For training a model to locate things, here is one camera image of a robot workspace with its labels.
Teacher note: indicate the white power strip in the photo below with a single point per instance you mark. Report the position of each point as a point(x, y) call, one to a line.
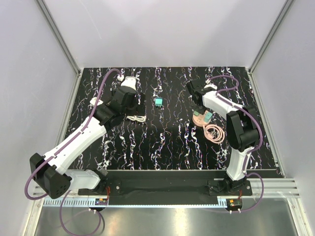
point(93, 101)

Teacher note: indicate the blue plug adapter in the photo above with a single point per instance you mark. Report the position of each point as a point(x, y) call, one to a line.
point(158, 102)

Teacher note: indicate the left aluminium frame post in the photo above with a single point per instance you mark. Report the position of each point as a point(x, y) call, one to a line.
point(57, 34)

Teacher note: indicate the pink round power socket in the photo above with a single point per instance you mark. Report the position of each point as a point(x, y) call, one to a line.
point(198, 121)

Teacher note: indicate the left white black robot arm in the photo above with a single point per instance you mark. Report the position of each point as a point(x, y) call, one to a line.
point(51, 170)

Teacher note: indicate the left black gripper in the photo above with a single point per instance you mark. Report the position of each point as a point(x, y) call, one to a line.
point(139, 109)

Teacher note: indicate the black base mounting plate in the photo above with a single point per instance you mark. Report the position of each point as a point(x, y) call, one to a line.
point(172, 187)

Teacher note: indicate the slotted cable duct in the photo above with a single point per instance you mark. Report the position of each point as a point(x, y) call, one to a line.
point(76, 202)

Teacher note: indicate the aluminium frame post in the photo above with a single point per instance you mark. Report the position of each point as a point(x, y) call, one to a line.
point(271, 34)
point(57, 34)

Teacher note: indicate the black marbled table mat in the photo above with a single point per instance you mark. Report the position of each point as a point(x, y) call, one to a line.
point(168, 139)

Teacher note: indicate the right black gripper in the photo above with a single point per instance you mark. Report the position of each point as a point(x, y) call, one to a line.
point(200, 110)

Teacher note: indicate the right aluminium frame post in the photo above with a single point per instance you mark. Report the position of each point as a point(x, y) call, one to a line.
point(271, 34)

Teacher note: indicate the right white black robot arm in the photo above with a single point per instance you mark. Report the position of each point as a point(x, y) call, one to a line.
point(222, 119)

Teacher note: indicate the teal plug adapter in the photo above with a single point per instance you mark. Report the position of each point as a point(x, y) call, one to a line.
point(207, 117)

